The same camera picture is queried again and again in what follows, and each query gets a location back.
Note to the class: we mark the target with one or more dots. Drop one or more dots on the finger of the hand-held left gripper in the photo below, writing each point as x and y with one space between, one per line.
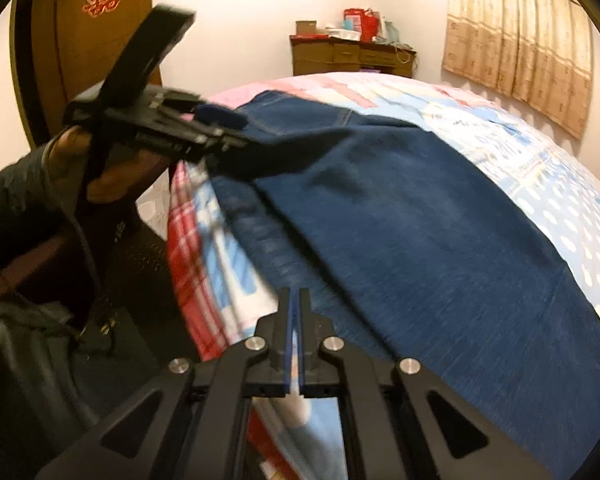
222 116
227 141

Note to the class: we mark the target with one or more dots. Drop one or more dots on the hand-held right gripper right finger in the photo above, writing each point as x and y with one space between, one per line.
304 345

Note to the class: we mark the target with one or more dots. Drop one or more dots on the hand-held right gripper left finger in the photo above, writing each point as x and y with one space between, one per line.
291 340

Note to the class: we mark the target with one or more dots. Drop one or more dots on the blue denim pants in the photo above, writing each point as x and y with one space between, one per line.
405 235

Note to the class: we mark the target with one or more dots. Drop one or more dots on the person's left forearm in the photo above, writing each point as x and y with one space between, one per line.
25 195

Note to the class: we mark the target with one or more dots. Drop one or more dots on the person's left hand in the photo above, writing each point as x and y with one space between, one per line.
125 170

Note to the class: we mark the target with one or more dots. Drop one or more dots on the brown wooden door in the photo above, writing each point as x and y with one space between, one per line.
80 60

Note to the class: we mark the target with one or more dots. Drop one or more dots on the small cardboard box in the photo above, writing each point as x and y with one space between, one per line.
306 28

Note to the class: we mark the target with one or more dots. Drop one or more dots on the brown wooden dresser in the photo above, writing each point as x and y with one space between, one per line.
350 57

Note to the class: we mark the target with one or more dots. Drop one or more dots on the white flat package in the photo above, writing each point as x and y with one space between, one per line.
344 33

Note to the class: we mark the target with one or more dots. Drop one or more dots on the red gift bag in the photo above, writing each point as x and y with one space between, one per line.
362 24

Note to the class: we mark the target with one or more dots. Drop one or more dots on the teal bag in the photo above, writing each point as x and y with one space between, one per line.
391 34

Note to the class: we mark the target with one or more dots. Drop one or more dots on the person's dark jacket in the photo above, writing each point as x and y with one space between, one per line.
25 385

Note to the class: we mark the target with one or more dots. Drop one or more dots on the blue polka dot blanket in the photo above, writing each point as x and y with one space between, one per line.
555 185

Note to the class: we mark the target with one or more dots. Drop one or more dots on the beige patterned curtain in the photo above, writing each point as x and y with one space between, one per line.
520 35

